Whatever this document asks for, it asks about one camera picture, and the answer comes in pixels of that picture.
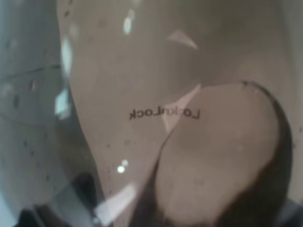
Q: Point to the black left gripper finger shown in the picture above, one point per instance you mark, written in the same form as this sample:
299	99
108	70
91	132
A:
71	207

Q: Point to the smoky transparent water bottle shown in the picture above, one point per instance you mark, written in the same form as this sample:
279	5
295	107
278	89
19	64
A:
187	113

